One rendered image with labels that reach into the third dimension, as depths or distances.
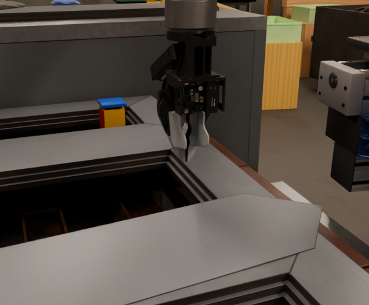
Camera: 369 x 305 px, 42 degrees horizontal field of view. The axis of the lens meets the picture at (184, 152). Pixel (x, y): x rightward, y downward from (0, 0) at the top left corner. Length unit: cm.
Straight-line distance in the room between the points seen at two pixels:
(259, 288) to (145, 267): 14
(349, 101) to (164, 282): 61
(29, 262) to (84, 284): 9
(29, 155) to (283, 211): 51
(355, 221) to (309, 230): 186
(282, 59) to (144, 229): 360
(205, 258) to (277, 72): 365
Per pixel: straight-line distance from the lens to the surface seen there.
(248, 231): 69
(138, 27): 138
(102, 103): 117
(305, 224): 72
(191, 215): 73
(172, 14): 70
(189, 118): 77
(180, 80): 68
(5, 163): 97
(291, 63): 425
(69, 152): 99
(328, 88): 111
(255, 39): 152
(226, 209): 75
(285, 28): 420
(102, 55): 136
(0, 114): 129
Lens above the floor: 120
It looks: 22 degrees down
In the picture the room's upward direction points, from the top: straight up
